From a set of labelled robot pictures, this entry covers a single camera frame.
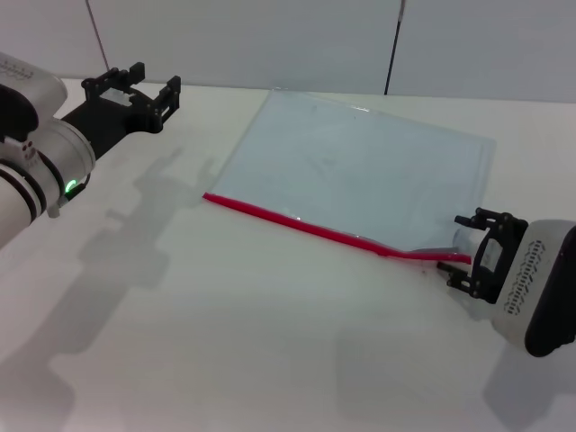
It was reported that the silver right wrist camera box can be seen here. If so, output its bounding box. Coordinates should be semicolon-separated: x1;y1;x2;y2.
492;219;576;359

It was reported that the black wall strip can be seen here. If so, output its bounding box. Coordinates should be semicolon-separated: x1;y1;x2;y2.
383;0;409;96

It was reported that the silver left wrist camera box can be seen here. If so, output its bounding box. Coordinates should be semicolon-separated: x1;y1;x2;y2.
0;51;68;141

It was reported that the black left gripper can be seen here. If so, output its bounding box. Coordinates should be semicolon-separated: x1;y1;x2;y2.
60;61;183;161

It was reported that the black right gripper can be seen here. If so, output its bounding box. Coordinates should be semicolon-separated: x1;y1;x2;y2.
438;207;530;305

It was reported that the clear red-zip document bag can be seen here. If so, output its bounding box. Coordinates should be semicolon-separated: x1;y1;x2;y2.
202;87;498;266

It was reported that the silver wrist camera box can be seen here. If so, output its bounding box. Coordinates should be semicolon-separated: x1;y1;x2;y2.
0;51;68;141
492;219;576;359

